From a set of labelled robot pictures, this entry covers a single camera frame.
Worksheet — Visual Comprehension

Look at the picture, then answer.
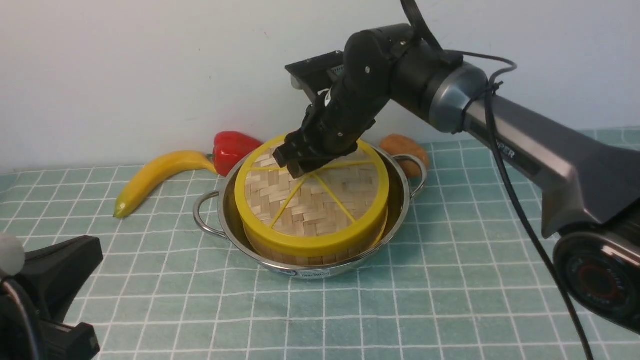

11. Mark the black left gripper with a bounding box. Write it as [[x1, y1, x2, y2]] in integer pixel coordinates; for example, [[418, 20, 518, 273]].
[[1, 235, 104, 360]]

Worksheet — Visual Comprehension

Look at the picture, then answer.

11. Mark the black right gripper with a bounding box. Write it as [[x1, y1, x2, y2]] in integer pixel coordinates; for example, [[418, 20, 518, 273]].
[[273, 29, 414, 179]]

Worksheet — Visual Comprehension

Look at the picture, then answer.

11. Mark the yellow woven bamboo lid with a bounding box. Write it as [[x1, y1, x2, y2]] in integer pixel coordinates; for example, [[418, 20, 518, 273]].
[[234, 136, 390, 242]]

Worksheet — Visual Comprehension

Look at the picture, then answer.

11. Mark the yellow bamboo steamer basket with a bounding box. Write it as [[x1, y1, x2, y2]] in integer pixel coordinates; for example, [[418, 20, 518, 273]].
[[243, 215, 387, 267]]

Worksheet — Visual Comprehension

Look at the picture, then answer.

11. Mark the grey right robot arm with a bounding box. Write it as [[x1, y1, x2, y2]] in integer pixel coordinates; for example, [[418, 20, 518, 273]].
[[275, 23, 640, 333]]

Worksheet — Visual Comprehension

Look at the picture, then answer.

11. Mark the stainless steel pot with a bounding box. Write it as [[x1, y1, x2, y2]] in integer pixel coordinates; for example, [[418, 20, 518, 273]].
[[192, 145, 428, 280]]

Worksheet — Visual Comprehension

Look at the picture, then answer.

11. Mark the red bell pepper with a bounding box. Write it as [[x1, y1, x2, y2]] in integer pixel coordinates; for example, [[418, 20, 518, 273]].
[[207, 131, 263, 177]]

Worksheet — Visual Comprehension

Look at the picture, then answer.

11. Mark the brown potato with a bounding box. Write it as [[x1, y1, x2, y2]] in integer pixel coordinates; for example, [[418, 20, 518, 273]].
[[379, 134, 430, 179]]

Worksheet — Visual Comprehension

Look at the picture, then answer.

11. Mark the yellow banana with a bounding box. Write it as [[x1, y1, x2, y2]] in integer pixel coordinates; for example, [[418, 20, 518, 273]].
[[113, 150, 220, 219]]

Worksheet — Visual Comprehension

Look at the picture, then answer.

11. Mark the green checkered tablecloth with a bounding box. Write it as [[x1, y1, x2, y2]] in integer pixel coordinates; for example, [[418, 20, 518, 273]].
[[0, 140, 586, 360]]

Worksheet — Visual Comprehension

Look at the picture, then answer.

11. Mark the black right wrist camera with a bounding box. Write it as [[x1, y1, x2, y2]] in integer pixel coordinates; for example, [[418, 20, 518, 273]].
[[285, 50, 345, 103]]

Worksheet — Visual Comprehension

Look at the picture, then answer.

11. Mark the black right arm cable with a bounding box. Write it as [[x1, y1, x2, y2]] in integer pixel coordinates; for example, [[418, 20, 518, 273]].
[[400, 0, 596, 360]]

